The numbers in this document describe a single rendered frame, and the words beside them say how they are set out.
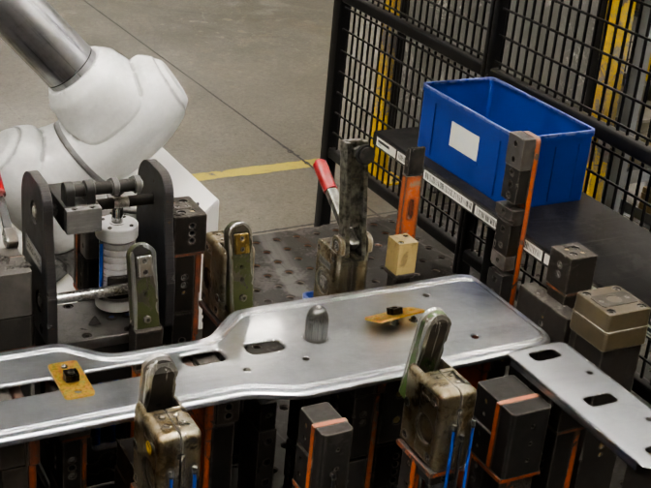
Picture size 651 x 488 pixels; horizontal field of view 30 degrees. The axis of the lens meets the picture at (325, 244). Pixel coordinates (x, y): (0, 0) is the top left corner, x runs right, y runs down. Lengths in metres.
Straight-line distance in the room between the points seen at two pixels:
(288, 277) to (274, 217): 2.02
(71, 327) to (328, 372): 0.38
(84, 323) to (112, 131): 0.51
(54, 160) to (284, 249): 0.65
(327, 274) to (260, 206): 2.78
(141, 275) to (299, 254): 0.98
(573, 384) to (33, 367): 0.70
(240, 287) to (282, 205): 2.88
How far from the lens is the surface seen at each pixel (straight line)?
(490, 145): 2.09
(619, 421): 1.58
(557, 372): 1.66
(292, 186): 4.79
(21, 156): 2.17
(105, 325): 1.73
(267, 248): 2.61
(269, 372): 1.57
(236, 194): 4.68
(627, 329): 1.74
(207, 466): 1.62
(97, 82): 2.12
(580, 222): 2.07
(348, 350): 1.63
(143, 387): 1.40
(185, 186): 2.26
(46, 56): 2.12
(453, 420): 1.51
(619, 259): 1.96
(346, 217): 1.77
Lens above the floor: 1.81
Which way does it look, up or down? 25 degrees down
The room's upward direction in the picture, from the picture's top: 5 degrees clockwise
